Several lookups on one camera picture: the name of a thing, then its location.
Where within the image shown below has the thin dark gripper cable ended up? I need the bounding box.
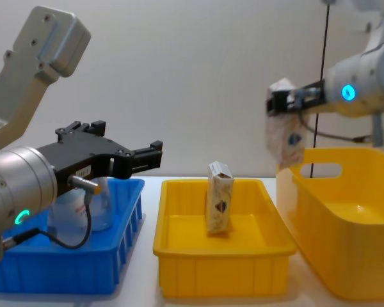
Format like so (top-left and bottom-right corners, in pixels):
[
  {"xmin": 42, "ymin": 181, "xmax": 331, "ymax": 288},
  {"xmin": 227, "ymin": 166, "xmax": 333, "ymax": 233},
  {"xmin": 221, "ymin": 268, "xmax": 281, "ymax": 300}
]
[
  {"xmin": 299, "ymin": 110, "xmax": 374, "ymax": 143},
  {"xmin": 1, "ymin": 174, "xmax": 95, "ymax": 249}
]

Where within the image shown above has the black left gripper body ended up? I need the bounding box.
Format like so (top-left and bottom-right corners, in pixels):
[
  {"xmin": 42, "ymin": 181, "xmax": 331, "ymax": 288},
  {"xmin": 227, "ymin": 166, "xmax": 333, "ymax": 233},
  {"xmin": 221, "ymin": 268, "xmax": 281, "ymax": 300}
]
[{"xmin": 36, "ymin": 136, "xmax": 132, "ymax": 196}]

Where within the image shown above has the thin dark left gripper cable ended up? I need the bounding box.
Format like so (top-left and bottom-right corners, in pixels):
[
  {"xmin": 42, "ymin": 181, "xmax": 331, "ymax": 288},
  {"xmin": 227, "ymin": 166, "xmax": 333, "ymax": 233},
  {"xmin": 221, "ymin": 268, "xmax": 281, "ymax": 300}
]
[{"xmin": 1, "ymin": 174, "xmax": 95, "ymax": 249}]

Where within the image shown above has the shallow yellow plastic tray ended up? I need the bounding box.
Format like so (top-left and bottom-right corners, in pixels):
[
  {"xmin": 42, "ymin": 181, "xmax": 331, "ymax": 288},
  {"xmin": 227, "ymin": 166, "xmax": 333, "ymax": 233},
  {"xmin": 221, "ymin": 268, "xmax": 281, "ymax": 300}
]
[{"xmin": 152, "ymin": 178, "xmax": 298, "ymax": 300}]

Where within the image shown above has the deep yellow plastic basket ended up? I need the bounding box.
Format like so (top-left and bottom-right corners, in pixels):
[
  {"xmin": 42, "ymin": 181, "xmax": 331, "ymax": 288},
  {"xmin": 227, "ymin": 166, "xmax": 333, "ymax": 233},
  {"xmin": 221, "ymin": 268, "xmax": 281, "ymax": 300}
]
[{"xmin": 276, "ymin": 146, "xmax": 384, "ymax": 302}]

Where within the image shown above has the black hanging cable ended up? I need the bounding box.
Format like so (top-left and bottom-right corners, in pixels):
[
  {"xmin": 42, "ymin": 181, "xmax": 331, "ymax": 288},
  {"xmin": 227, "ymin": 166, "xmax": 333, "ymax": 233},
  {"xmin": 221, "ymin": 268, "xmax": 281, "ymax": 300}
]
[{"xmin": 309, "ymin": 0, "xmax": 331, "ymax": 180}]

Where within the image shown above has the thin dark right gripper cable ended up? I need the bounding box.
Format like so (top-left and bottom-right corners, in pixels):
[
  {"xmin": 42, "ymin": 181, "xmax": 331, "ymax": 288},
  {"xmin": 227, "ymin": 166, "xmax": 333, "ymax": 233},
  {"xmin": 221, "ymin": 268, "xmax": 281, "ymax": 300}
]
[{"xmin": 299, "ymin": 110, "xmax": 374, "ymax": 143}]

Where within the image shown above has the white printed carton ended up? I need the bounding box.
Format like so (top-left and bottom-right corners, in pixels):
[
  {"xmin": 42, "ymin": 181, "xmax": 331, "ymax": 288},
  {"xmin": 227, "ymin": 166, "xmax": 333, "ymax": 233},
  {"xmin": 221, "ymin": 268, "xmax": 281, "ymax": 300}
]
[
  {"xmin": 266, "ymin": 76, "xmax": 307, "ymax": 171},
  {"xmin": 205, "ymin": 161, "xmax": 235, "ymax": 238}
]

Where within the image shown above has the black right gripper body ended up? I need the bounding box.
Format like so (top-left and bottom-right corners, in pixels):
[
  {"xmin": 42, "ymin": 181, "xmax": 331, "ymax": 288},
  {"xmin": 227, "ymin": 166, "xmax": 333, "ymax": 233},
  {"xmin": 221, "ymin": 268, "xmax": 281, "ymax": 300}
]
[{"xmin": 287, "ymin": 79, "xmax": 328, "ymax": 113}]

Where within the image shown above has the blue plastic bin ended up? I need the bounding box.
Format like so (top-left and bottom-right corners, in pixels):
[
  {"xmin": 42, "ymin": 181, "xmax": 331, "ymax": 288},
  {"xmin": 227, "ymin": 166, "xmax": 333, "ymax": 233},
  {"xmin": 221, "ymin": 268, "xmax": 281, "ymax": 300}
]
[{"xmin": 0, "ymin": 177, "xmax": 146, "ymax": 294}]

